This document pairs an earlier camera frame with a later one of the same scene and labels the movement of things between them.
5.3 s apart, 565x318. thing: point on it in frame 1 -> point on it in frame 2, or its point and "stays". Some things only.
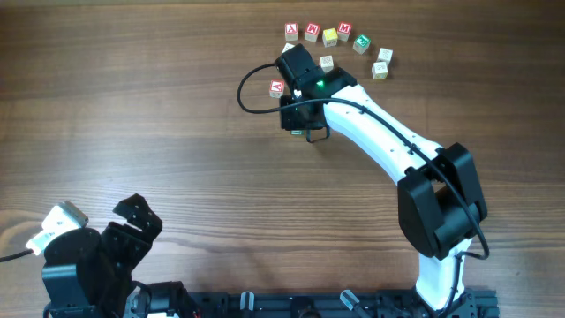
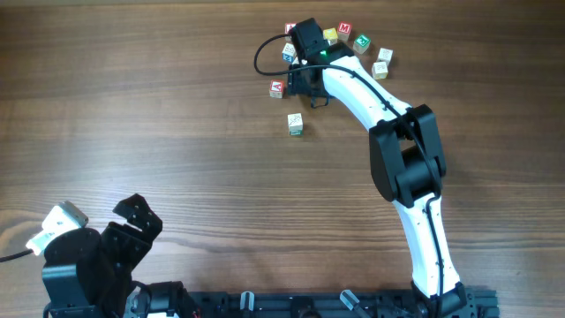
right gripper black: (289, 123) -> (295, 86)
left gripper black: (137, 246) stays
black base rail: (435, 303) stays
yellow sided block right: (380, 71) stays
